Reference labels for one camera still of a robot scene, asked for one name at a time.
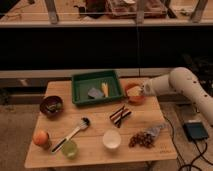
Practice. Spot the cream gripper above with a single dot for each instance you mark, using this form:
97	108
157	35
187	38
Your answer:
134	90

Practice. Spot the silver fork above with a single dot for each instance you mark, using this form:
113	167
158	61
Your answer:
125	112

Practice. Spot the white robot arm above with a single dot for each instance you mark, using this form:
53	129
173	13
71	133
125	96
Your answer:
179	80

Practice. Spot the white paper cup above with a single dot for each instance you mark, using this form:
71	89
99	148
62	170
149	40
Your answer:
111	139

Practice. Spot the green plastic cup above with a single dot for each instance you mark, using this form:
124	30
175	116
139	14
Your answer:
70	149

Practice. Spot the orange bowl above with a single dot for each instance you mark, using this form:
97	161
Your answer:
135	99

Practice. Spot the striped brown block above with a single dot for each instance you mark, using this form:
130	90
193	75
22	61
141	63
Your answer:
115	115

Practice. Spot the yellow banana piece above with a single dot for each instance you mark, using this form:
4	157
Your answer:
105	89

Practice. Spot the grey sponge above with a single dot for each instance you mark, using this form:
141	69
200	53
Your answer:
95	93

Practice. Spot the bunch of grapes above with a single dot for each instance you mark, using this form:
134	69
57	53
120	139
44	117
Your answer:
146	138

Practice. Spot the green plastic tray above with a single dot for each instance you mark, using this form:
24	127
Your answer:
83	83

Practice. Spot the black pedal box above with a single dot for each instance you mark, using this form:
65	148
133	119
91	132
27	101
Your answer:
195	131

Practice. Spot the dark brown bowl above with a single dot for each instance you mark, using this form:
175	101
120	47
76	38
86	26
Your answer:
51	106

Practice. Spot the orange fruit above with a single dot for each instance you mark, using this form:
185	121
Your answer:
40	138

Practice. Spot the wooden shelf with clutter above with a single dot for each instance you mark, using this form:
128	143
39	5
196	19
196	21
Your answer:
105	13

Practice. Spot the black handled spoon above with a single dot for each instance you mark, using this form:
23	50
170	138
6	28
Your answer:
82	125

